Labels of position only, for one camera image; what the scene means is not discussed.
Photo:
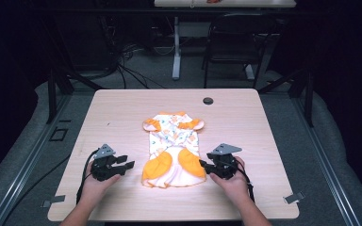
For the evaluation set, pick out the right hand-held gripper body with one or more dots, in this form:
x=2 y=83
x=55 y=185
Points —
x=225 y=164

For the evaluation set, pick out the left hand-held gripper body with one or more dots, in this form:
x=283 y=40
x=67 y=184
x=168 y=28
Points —
x=105 y=169

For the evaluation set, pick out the orange and white baby dress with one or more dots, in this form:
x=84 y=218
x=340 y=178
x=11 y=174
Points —
x=174 y=147

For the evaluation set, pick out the person's left hand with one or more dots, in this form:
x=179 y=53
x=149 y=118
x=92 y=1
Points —
x=94 y=188

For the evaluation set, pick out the person's right hand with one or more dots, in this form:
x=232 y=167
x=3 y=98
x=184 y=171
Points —
x=234 y=188

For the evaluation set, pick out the black round table grommet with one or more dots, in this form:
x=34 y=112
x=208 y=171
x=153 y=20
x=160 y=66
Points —
x=208 y=100

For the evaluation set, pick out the white table foot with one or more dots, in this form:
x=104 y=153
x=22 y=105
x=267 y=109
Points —
x=250 y=72

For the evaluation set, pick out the white table leg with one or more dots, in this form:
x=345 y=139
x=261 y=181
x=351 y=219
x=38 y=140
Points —
x=176 y=50

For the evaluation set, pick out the black chair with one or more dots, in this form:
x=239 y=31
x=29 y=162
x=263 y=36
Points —
x=235 y=34

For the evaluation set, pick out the small orange object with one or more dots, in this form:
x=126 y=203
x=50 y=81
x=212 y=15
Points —
x=214 y=1

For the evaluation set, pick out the black square floor frame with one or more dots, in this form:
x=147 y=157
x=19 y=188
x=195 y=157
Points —
x=58 y=134

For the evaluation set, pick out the grey metal table bracket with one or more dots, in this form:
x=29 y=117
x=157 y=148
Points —
x=55 y=200
x=293 y=197

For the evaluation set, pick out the aluminium floor rail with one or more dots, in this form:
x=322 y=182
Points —
x=326 y=163
x=25 y=169

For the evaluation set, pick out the black metal frame stand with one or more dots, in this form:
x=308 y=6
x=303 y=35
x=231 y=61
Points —
x=308 y=91
x=52 y=94

